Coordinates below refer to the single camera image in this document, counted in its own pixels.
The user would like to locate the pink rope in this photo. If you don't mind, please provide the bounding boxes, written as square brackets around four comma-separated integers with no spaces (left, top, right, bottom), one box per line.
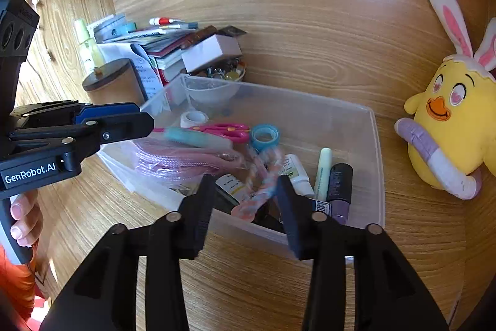
[129,138,247,187]

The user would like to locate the teal tube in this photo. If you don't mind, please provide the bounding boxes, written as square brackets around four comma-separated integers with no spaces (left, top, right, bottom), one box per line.
[163,127,233,150]

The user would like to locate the white tape roll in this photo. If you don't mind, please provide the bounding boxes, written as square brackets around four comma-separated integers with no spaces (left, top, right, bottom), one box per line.
[180,110,209,128]

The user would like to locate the pale green lip balm tube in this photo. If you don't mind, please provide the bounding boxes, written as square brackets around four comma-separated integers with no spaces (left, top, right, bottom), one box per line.
[314,148,332,202]

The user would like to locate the pink scissors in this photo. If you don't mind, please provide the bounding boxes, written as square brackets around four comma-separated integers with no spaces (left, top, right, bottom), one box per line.
[153,123,250,144]

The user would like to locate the small white bottle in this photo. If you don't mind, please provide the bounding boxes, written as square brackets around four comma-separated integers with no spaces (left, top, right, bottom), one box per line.
[279,154,314,198]

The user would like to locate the blue washi tape roll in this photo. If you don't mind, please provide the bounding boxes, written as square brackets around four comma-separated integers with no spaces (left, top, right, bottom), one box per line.
[250,123,280,153]

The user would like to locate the dark blue Max packet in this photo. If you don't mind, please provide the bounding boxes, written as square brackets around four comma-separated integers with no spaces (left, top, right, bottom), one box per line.
[312,200,331,216]

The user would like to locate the green glass spray bottle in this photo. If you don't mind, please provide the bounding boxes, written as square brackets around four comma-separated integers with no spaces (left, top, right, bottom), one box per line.
[214,174,249,214]

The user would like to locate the left hand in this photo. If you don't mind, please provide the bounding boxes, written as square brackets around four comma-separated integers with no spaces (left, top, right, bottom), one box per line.
[10,190,44,247]

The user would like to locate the brown lidded mug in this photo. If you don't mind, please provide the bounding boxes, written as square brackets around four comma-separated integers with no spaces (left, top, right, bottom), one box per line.
[82,58,144,106]

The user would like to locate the yellow green spray bottle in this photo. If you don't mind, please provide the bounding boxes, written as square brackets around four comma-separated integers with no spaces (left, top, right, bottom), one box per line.
[73,19,105,76]

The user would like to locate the stack of books and papers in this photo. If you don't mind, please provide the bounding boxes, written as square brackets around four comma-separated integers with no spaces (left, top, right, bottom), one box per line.
[85,14,246,102]

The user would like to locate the white ceramic bowl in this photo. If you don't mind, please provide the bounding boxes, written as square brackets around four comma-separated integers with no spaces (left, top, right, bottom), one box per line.
[182,75,244,105]

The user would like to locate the red white marker pen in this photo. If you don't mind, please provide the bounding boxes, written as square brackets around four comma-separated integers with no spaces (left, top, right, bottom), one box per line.
[149,17,182,26]

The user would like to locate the white small box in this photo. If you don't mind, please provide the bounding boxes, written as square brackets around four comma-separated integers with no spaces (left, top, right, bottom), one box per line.
[182,34,242,73]

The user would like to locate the clear plastic storage bin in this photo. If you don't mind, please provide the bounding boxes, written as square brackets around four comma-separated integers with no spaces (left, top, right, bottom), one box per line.
[96,72,387,262]

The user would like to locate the yellow chick plush toy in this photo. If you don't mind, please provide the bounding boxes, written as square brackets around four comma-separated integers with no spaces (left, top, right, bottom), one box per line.
[394,0,495,200]

